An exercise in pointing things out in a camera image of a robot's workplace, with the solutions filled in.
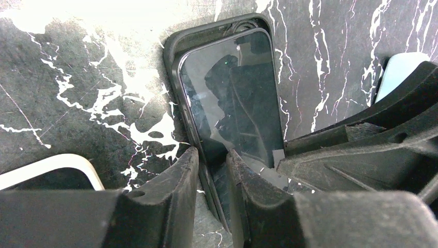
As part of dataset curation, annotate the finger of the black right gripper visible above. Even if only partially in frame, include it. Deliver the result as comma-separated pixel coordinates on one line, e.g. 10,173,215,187
277,105,437,204
285,61,437,156

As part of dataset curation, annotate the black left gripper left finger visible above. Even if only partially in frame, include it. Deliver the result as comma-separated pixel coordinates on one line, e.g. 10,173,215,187
1,147,199,247

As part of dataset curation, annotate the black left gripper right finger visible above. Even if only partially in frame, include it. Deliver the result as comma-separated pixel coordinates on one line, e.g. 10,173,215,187
226,151,437,247

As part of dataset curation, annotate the purple-edged smartphone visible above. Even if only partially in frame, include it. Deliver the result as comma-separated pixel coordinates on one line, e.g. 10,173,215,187
5,168,94,190

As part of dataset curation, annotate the black smartphone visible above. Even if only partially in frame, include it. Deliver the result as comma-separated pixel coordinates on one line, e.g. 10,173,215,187
173,28,284,220

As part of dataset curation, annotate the beige phone case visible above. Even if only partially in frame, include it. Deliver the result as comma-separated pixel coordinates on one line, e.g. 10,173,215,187
1,153,105,191

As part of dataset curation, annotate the light blue phone case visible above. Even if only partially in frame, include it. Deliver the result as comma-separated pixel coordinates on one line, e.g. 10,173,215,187
374,52,430,103

